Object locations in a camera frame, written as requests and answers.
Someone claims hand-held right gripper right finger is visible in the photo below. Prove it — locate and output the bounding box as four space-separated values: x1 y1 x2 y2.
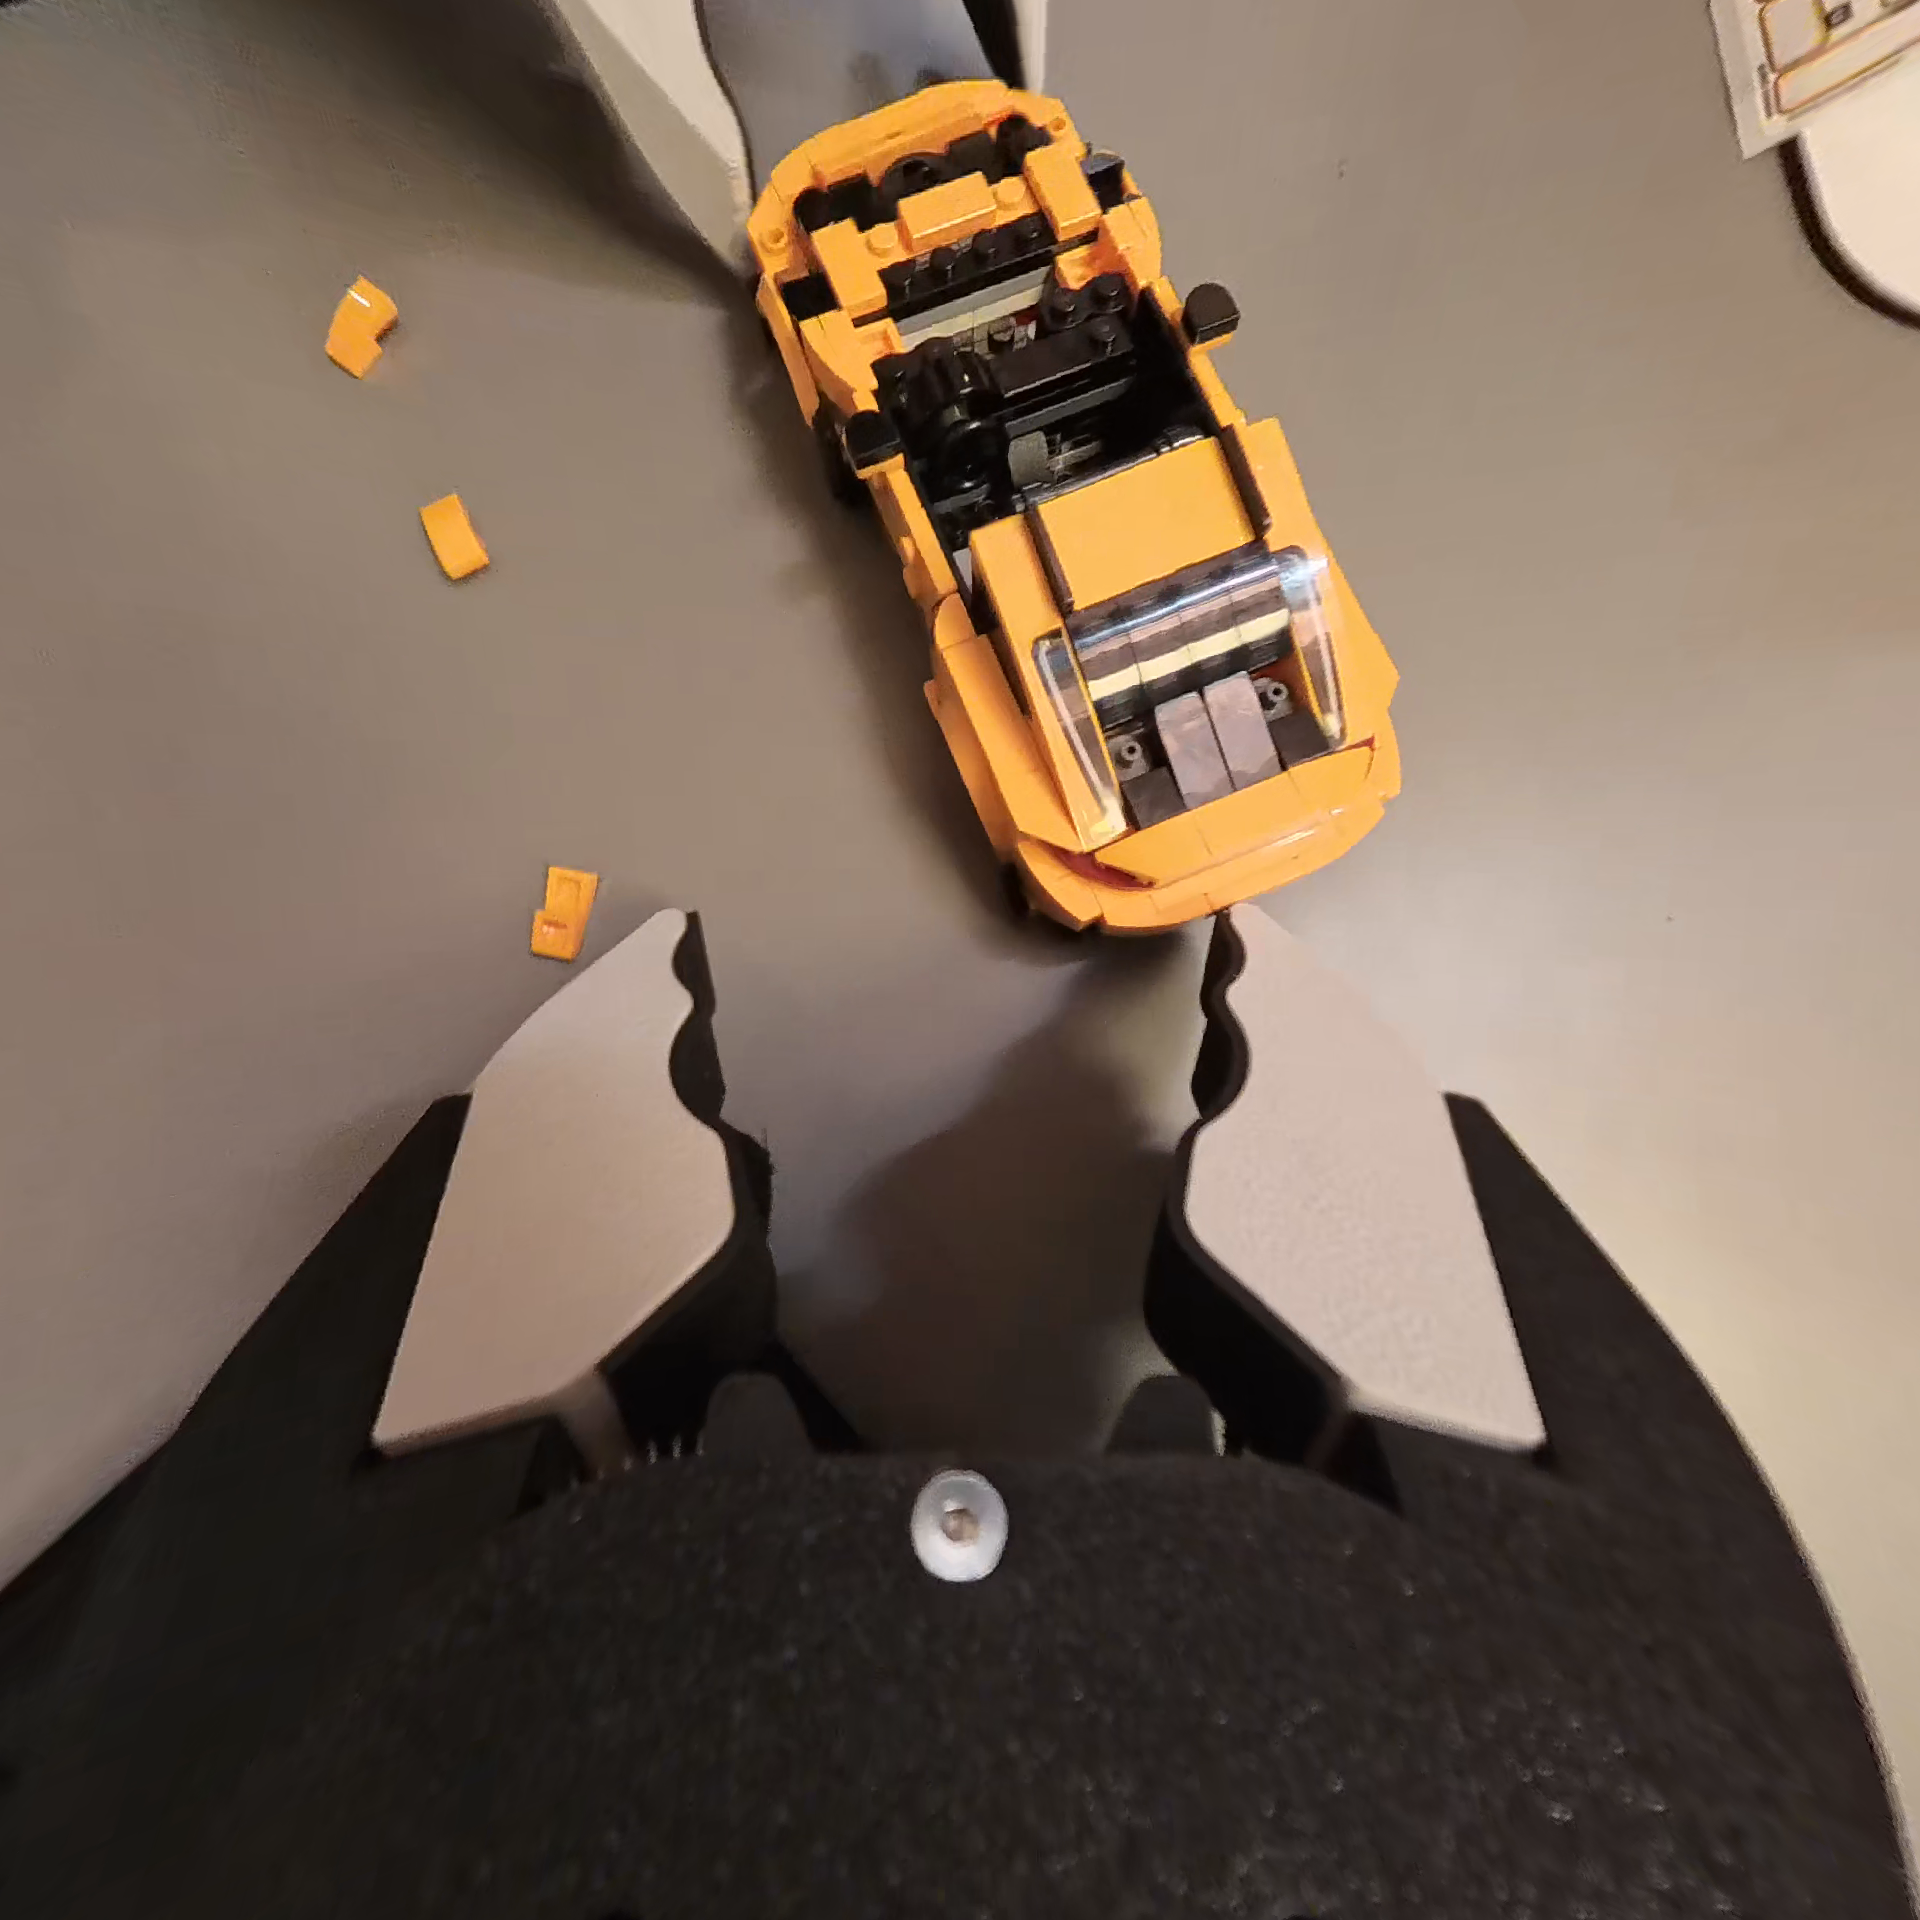
1147 904 1548 1465

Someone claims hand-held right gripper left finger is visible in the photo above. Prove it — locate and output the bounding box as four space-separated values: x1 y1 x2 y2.
370 904 781 1469

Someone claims white wooden book stand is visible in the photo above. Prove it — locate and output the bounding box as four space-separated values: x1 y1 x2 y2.
1787 112 1920 327

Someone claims orange lego car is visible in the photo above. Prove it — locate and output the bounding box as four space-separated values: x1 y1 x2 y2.
745 81 1405 939

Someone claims lego sticker sheet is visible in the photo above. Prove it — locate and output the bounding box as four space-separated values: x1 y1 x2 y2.
1712 0 1920 160

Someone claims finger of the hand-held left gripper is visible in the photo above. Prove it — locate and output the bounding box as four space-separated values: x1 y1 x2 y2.
560 0 758 280
962 0 1056 90

